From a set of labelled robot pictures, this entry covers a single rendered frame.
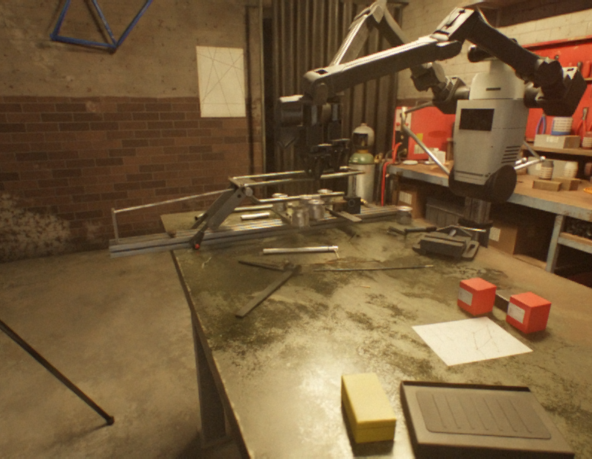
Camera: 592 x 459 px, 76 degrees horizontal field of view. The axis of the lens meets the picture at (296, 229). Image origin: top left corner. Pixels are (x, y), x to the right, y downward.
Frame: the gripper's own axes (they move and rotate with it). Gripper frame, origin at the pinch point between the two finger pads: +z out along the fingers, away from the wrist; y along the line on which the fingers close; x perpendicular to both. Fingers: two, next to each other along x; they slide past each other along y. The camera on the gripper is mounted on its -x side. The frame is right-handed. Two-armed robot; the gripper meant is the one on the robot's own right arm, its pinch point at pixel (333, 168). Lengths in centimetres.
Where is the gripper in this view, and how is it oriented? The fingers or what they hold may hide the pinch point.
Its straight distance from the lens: 124.3
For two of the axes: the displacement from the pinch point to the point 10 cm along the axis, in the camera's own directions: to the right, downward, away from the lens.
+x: 9.2, -1.4, 3.5
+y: 3.8, 2.8, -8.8
